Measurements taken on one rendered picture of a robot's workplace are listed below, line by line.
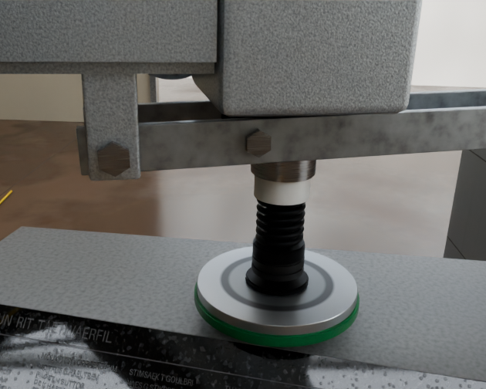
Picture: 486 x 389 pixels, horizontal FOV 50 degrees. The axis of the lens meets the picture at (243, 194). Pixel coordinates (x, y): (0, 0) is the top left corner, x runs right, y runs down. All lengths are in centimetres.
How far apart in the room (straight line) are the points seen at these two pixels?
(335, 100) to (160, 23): 18
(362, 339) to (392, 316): 8
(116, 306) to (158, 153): 29
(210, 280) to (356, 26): 37
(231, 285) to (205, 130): 23
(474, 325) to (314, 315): 25
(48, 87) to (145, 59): 551
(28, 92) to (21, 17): 559
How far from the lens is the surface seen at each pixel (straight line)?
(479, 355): 75
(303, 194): 64
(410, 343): 73
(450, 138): 67
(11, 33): 50
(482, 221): 192
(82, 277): 86
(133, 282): 83
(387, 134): 62
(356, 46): 53
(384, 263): 92
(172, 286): 81
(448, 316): 81
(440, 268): 94
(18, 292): 84
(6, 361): 80
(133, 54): 50
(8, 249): 98
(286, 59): 51
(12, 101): 618
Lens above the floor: 127
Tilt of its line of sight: 20 degrees down
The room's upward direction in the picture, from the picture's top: 2 degrees clockwise
